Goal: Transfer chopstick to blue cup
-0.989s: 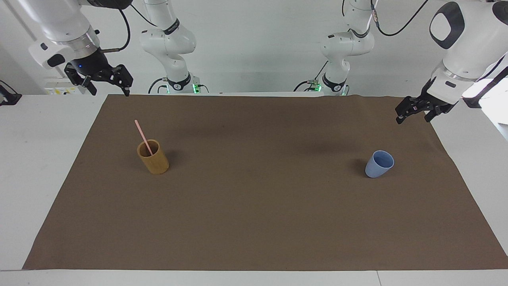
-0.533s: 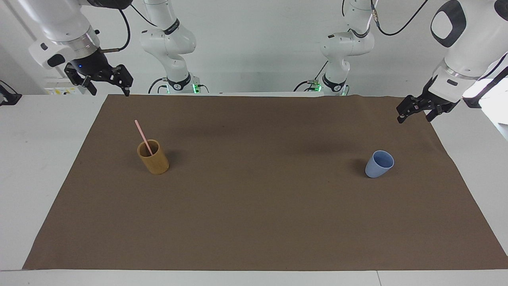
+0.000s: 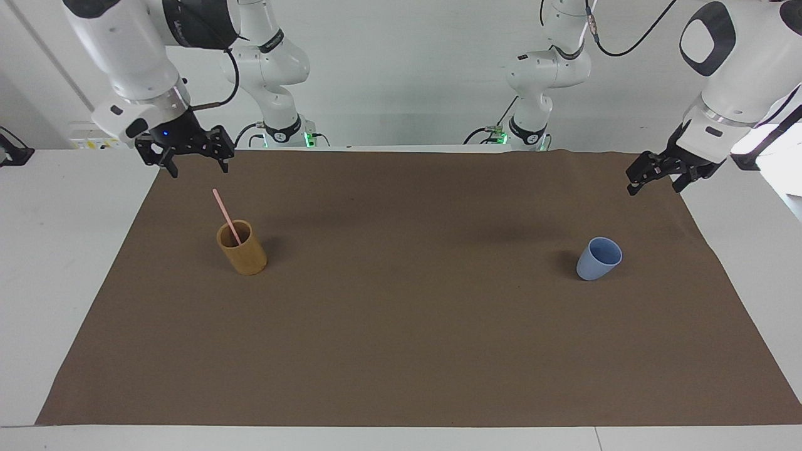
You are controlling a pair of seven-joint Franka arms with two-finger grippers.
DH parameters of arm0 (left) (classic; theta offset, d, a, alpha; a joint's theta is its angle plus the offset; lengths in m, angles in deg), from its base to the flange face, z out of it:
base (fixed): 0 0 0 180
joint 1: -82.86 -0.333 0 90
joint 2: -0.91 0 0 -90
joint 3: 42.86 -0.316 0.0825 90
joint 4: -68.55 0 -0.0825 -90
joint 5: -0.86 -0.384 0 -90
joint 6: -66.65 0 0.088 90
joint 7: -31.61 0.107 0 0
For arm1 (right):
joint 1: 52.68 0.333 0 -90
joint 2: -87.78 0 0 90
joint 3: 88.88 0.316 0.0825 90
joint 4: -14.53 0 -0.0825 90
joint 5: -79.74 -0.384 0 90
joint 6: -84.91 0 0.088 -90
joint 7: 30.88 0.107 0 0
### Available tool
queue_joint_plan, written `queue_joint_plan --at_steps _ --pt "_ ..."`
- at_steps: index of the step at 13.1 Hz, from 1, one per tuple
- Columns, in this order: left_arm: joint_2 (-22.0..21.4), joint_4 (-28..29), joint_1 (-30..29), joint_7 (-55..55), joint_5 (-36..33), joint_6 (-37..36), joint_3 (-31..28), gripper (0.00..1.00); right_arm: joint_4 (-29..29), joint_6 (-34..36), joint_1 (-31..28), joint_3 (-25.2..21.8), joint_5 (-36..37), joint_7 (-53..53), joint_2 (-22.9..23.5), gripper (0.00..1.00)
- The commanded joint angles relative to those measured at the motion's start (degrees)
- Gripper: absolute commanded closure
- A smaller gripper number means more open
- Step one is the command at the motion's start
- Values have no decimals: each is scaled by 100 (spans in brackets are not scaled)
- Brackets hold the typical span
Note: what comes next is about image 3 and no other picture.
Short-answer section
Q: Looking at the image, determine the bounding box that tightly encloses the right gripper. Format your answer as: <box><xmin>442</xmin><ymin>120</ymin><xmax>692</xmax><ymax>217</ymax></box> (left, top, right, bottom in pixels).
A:
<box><xmin>135</xmin><ymin>108</ymin><xmax>236</xmax><ymax>179</ymax></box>

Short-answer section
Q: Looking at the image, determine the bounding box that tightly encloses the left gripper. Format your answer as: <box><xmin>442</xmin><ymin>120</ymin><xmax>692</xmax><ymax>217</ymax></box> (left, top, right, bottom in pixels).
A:
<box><xmin>626</xmin><ymin>123</ymin><xmax>722</xmax><ymax>197</ymax></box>

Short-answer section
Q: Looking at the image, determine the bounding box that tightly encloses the pink chopstick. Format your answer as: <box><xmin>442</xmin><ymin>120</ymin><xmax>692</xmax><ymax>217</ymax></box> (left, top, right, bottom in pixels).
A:
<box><xmin>212</xmin><ymin>189</ymin><xmax>243</xmax><ymax>246</ymax></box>

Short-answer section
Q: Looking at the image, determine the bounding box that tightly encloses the blue cup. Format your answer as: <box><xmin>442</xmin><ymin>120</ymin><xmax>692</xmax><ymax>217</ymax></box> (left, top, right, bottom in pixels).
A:
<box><xmin>575</xmin><ymin>236</ymin><xmax>624</xmax><ymax>282</ymax></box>

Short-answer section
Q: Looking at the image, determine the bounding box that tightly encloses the brown cylindrical cup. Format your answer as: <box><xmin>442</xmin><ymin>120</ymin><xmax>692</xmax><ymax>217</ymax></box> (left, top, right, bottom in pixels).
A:
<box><xmin>216</xmin><ymin>219</ymin><xmax>268</xmax><ymax>277</ymax></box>

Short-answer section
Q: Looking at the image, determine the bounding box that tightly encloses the black cable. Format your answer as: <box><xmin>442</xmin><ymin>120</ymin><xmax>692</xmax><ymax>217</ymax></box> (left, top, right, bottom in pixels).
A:
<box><xmin>463</xmin><ymin>94</ymin><xmax>522</xmax><ymax>145</ymax></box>
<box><xmin>190</xmin><ymin>48</ymin><xmax>241</xmax><ymax>113</ymax></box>
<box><xmin>234</xmin><ymin>122</ymin><xmax>268</xmax><ymax>148</ymax></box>
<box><xmin>584</xmin><ymin>0</ymin><xmax>679</xmax><ymax>58</ymax></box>
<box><xmin>731</xmin><ymin>83</ymin><xmax>802</xmax><ymax>165</ymax></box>

